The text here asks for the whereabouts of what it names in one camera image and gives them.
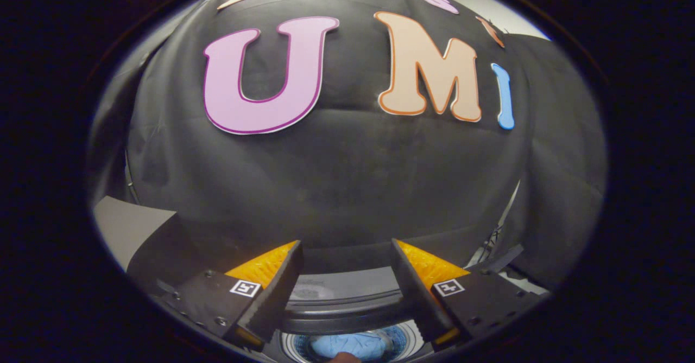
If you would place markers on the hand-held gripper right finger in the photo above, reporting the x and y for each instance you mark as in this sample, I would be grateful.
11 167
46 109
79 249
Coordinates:
415 292

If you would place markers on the light blue garment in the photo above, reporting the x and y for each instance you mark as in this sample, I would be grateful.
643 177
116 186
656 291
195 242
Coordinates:
347 345

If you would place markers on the white and grey cabinet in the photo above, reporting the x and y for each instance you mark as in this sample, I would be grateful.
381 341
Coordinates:
125 227

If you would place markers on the grey washing machine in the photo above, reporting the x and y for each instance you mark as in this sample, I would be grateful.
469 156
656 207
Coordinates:
347 311

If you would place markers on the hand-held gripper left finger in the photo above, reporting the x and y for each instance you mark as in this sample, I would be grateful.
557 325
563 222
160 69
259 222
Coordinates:
274 292

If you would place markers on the black backdrop cloth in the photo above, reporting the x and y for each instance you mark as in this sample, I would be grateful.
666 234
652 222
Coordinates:
336 178

